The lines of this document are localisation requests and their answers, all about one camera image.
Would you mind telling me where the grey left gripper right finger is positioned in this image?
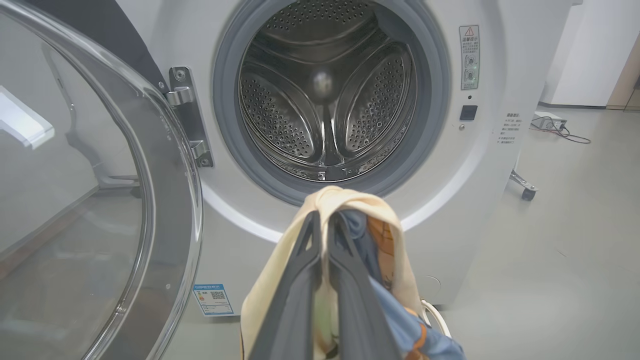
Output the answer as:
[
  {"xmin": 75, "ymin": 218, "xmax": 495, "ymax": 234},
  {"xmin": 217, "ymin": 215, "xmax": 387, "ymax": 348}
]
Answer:
[{"xmin": 327, "ymin": 212, "xmax": 402, "ymax": 360}]

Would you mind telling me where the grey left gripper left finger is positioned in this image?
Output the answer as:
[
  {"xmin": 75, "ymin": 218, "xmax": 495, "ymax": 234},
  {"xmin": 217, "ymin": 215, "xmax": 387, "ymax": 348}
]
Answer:
[{"xmin": 248, "ymin": 210, "xmax": 323, "ymax": 360}]

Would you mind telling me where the blue cartoon print garment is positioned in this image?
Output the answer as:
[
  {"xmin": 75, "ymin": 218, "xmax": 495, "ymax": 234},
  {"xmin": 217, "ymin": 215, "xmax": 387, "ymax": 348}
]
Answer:
[{"xmin": 340, "ymin": 209, "xmax": 466, "ymax": 360}]

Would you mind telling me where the round glass washing machine door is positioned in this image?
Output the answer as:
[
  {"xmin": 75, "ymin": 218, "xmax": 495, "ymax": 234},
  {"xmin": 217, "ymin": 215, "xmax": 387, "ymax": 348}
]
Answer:
[{"xmin": 0, "ymin": 0, "xmax": 204, "ymax": 360}]

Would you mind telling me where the cream perforated laundry basket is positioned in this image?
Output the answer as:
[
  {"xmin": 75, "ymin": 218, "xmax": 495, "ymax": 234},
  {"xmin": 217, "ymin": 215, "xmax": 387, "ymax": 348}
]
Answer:
[{"xmin": 420, "ymin": 299, "xmax": 452, "ymax": 339}]

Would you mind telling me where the white front-load washing machine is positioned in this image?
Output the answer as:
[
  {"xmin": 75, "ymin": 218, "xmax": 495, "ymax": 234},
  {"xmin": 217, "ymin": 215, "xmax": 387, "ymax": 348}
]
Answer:
[{"xmin": 112, "ymin": 0, "xmax": 583, "ymax": 360}]

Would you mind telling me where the grey rubber door gasket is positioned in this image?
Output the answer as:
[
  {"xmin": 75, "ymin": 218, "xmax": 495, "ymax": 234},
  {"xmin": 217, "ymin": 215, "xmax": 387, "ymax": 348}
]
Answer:
[{"xmin": 212, "ymin": 0, "xmax": 451, "ymax": 207}]

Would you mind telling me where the metal door hinge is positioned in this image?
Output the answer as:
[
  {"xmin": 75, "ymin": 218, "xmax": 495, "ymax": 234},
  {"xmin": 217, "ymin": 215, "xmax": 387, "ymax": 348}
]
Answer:
[{"xmin": 165, "ymin": 66, "xmax": 215, "ymax": 168}]

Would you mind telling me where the blue energy label sticker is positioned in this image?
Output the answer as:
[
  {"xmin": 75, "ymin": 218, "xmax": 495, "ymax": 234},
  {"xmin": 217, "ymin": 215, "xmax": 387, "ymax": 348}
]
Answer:
[{"xmin": 193, "ymin": 283, "xmax": 235, "ymax": 317}]

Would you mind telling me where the white power supply box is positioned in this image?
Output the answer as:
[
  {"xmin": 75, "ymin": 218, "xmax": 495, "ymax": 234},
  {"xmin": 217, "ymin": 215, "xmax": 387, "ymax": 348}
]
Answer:
[{"xmin": 531, "ymin": 111, "xmax": 568, "ymax": 132}]

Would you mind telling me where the warning sticker with triangle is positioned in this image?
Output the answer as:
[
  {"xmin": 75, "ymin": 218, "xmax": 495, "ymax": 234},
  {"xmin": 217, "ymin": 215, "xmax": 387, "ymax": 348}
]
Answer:
[{"xmin": 459, "ymin": 25, "xmax": 480, "ymax": 91}]

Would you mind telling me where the wooden cabinet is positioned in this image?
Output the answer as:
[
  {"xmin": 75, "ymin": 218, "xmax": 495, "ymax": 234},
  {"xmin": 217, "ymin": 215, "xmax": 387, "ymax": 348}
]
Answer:
[{"xmin": 606, "ymin": 30, "xmax": 640, "ymax": 112}]

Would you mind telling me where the black cable on floor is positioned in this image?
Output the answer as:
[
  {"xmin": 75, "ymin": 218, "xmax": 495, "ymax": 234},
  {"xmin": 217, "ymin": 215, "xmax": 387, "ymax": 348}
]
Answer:
[{"xmin": 530, "ymin": 117, "xmax": 592, "ymax": 145}]

